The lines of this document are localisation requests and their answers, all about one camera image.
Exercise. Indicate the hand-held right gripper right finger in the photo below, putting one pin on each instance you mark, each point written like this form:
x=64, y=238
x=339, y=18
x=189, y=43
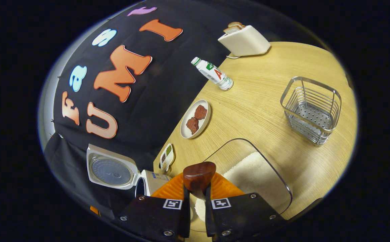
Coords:
x=209, y=218

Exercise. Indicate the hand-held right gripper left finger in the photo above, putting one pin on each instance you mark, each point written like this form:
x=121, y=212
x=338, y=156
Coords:
x=186, y=218

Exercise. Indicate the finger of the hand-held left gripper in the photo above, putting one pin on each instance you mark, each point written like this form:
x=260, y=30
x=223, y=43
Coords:
x=95, y=210

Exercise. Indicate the white rice cooker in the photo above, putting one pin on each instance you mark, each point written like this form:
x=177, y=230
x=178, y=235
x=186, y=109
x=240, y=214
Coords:
x=111, y=171

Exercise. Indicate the dark wooden spoon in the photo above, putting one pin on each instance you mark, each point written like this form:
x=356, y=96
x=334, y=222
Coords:
x=199, y=174

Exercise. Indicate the clear glass rice tray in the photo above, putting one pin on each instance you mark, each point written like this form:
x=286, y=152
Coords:
x=235, y=151

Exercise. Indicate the small white seasoning dish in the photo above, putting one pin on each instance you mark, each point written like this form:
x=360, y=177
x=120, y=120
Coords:
x=167, y=158

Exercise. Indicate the round cream plate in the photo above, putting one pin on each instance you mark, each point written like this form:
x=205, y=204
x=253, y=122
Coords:
x=186, y=131

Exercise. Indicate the brown meat piece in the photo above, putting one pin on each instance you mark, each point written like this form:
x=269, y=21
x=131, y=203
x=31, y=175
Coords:
x=200, y=112
x=192, y=125

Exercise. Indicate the black backdrop cloth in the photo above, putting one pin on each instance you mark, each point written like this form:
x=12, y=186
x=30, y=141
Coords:
x=154, y=97

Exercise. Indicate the white drink bottle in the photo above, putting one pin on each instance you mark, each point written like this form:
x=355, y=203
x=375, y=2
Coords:
x=213, y=74

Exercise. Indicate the cream toaster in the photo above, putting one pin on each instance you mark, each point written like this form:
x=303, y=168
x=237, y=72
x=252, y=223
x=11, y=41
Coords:
x=245, y=42

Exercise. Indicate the toast bread slice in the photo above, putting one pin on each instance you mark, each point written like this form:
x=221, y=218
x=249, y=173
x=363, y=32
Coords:
x=234, y=27

